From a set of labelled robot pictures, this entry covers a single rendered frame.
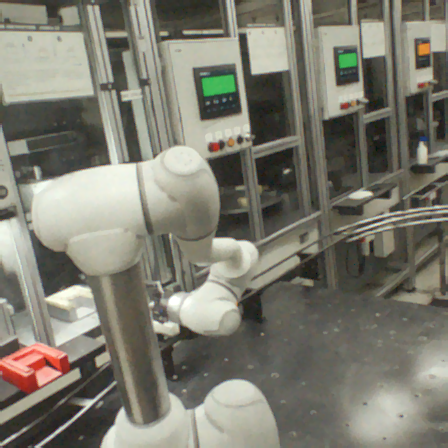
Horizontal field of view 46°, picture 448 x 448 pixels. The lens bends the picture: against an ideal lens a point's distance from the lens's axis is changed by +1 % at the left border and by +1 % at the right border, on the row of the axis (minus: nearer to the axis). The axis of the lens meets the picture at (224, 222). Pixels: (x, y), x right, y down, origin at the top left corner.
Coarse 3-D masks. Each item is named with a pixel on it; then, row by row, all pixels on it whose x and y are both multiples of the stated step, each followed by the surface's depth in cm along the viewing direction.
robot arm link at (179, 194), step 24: (144, 168) 89; (168, 168) 85; (192, 168) 85; (144, 192) 87; (168, 192) 87; (192, 192) 87; (216, 192) 92; (168, 216) 89; (192, 216) 91; (216, 216) 96
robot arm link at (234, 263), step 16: (192, 240) 99; (208, 240) 102; (224, 240) 125; (240, 240) 149; (192, 256) 107; (208, 256) 110; (224, 256) 122; (240, 256) 136; (256, 256) 147; (224, 272) 139; (240, 272) 139; (240, 288) 142
